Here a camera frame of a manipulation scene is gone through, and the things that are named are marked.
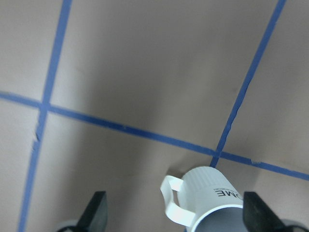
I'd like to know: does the white grey mug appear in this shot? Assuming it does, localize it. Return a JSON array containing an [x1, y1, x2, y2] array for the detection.
[[160, 166, 247, 232]]

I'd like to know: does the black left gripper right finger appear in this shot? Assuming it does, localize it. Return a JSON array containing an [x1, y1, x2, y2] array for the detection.
[[242, 191, 290, 232]]

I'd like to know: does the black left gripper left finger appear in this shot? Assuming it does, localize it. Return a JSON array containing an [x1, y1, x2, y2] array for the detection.
[[76, 191, 107, 232]]

